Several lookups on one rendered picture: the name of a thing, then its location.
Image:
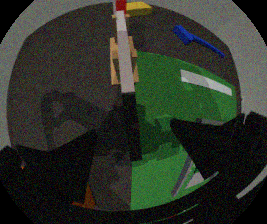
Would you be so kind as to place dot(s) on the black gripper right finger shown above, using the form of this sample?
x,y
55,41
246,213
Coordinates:
x,y
205,144

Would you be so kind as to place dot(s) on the green putting mat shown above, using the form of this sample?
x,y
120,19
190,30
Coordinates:
x,y
161,96

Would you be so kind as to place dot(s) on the white flat bar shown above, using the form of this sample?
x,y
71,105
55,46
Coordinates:
x,y
190,77

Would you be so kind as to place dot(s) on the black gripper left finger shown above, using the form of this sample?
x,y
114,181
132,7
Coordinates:
x,y
67,166

